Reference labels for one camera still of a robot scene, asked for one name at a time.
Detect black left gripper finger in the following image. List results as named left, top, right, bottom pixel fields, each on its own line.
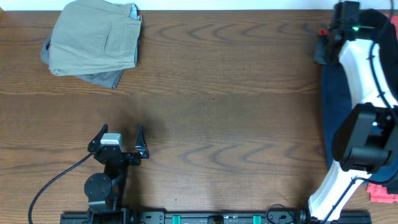
left=89, top=124, right=108, bottom=146
left=135, top=124, right=147, bottom=147

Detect navy blue shorts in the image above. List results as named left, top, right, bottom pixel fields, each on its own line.
left=320, top=65, right=397, bottom=194

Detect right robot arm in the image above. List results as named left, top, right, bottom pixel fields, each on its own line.
left=297, top=1, right=397, bottom=223

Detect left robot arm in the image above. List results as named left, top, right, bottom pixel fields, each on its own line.
left=84, top=124, right=149, bottom=223

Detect black printed t-shirt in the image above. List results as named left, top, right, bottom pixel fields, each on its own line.
left=359, top=9, right=397, bottom=64

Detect folded grey trousers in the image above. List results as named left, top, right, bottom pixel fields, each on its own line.
left=40, top=34, right=124, bottom=89

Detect folded khaki trousers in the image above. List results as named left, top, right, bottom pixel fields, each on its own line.
left=49, top=0, right=142, bottom=76

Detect light blue folded garment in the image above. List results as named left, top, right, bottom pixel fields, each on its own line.
left=129, top=4, right=142, bottom=21

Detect red t-shirt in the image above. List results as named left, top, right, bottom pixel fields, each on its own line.
left=367, top=16, right=397, bottom=203

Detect black right camera cable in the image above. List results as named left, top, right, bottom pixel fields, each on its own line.
left=320, top=0, right=398, bottom=224

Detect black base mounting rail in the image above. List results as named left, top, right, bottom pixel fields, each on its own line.
left=60, top=207, right=373, bottom=224

